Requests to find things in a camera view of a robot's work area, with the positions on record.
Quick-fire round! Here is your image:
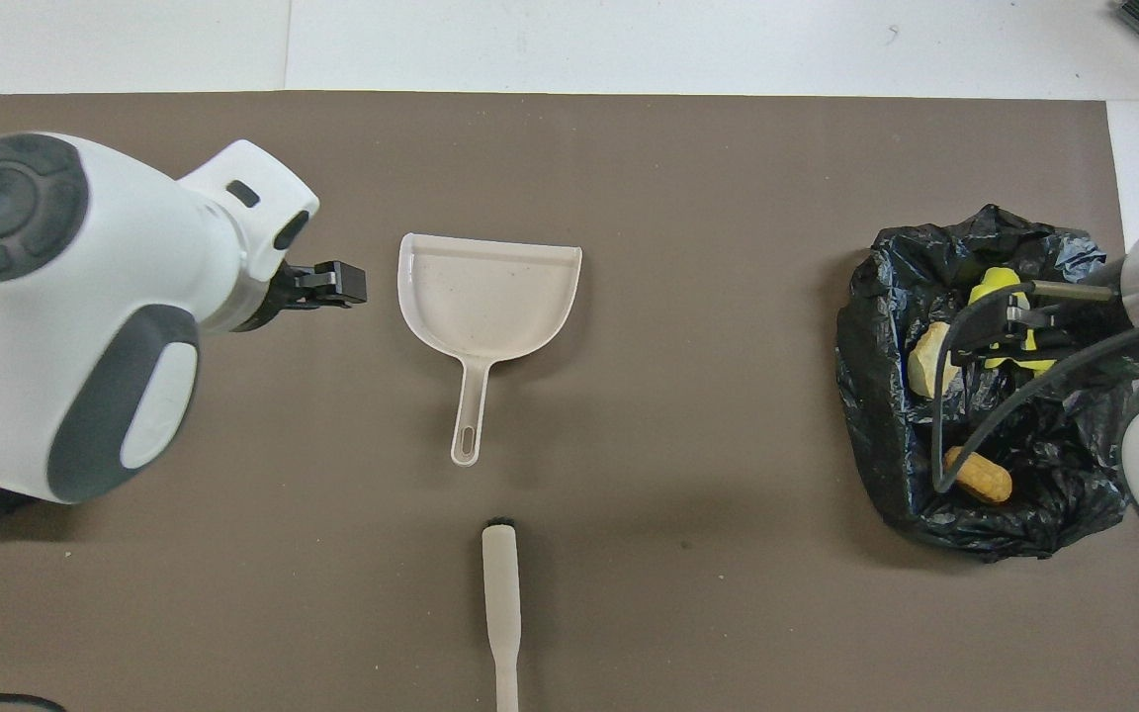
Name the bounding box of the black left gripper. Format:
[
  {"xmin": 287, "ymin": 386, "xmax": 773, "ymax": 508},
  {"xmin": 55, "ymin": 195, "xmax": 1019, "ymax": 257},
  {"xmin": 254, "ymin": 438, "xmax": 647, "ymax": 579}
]
[{"xmin": 233, "ymin": 259, "xmax": 369, "ymax": 333}]

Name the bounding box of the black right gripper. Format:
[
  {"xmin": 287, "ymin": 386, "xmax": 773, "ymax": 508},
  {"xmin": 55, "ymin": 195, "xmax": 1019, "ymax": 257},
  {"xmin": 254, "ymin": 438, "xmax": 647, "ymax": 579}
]
[{"xmin": 949, "ymin": 259, "xmax": 1129, "ymax": 369}]

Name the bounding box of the small yellow sponge piece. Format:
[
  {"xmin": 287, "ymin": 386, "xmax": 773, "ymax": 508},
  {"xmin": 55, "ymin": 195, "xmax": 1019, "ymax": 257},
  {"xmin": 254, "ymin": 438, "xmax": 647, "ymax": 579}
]
[{"xmin": 968, "ymin": 267, "xmax": 1033, "ymax": 310}]

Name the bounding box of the large yellow sponge piece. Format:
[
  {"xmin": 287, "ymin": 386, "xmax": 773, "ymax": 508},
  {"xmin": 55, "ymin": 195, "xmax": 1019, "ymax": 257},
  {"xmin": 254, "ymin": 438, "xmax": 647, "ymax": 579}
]
[{"xmin": 983, "ymin": 336, "xmax": 1060, "ymax": 375}]

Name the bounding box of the pale stone-like chunk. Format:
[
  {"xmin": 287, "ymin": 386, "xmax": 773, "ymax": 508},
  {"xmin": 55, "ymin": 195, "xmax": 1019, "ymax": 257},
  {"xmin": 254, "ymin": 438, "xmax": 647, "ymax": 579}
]
[{"xmin": 907, "ymin": 321, "xmax": 961, "ymax": 401}]

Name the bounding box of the beige plastic dustpan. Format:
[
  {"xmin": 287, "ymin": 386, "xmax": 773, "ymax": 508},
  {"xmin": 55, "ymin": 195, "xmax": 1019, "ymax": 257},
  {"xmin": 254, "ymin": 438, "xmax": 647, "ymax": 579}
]
[{"xmin": 397, "ymin": 233, "xmax": 583, "ymax": 467}]

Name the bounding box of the brown bread nugget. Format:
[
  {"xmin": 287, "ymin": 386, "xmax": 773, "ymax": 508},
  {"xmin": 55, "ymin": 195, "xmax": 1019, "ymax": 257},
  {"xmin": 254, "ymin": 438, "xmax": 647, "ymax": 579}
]
[{"xmin": 942, "ymin": 446, "xmax": 1013, "ymax": 505}]

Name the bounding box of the beige hand brush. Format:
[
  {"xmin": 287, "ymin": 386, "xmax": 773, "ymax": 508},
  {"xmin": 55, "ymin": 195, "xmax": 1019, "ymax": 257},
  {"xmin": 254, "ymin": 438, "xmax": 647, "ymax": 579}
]
[{"xmin": 482, "ymin": 516, "xmax": 523, "ymax": 712}]

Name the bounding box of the open black trash bag bin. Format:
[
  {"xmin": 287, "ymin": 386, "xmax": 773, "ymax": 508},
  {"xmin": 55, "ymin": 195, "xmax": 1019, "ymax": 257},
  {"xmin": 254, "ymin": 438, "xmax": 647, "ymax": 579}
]
[{"xmin": 836, "ymin": 204, "xmax": 1139, "ymax": 563}]

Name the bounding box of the brown table mat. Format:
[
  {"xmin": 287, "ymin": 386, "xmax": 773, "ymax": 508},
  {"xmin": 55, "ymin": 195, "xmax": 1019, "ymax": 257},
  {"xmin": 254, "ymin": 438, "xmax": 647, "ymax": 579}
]
[{"xmin": 0, "ymin": 92, "xmax": 1139, "ymax": 712}]

